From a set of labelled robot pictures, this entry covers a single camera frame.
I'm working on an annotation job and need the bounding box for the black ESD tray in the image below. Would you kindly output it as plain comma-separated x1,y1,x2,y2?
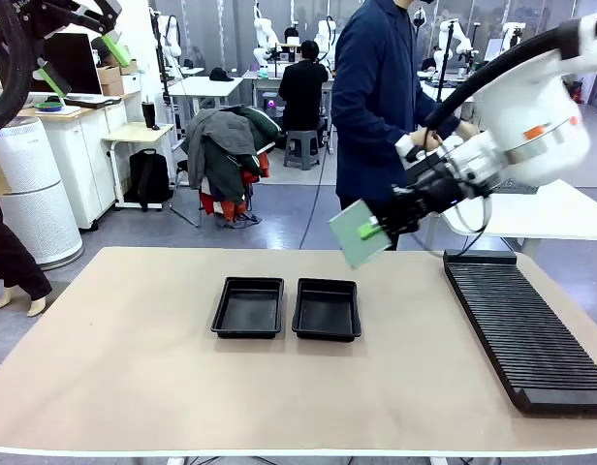
291,277,362,343
210,276,285,340

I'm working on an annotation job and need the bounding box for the white cabinet wooden top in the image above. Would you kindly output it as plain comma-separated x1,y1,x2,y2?
16,90,145,231

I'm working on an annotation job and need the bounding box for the white background table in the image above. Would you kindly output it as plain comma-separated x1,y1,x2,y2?
167,76,245,128

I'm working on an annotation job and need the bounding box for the green perforated circuit board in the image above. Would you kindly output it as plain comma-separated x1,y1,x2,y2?
327,197,395,270

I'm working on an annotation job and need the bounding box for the chair draped with clothes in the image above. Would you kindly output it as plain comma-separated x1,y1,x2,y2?
180,104,284,229

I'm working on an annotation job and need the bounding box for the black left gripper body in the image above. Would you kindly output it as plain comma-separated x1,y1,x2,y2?
2,0,67,44

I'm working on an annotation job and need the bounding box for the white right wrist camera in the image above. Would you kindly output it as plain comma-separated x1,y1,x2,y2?
393,134,428,171

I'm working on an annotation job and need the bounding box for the black slotted board rack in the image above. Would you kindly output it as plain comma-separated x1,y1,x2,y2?
442,249,597,416

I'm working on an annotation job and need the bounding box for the black backpack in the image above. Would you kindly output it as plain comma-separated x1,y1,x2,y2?
127,148,173,213

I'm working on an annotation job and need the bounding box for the seated person in black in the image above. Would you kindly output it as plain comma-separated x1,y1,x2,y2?
277,41,330,133

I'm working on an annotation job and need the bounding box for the person's left hand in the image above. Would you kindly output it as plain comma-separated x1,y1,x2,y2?
408,128,444,152

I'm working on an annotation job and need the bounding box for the white cylindrical air purifier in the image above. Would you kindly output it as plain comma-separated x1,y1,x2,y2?
0,115,85,271

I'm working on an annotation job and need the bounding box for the small white wheeled desk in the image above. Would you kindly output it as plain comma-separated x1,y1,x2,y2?
102,122,176,213

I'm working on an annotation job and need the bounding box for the grey plastic stool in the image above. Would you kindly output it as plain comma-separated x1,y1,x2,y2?
282,129,323,171

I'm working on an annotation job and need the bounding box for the navy sleeved right forearm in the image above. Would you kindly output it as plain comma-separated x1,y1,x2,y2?
399,81,462,137

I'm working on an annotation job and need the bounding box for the black tumbler cup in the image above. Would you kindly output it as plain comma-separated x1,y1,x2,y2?
141,100,160,130

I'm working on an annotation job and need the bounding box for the person in navy coat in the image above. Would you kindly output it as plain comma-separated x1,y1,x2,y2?
330,0,462,252

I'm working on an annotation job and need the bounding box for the white side table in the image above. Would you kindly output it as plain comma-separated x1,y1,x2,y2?
441,178,597,241

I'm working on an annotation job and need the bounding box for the black flat keyboard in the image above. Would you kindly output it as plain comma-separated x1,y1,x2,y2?
63,95,123,109

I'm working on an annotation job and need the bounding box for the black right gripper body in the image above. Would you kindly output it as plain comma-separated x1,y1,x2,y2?
408,166,475,228

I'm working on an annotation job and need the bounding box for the black screen white monitor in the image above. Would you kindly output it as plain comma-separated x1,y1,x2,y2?
29,32,104,97

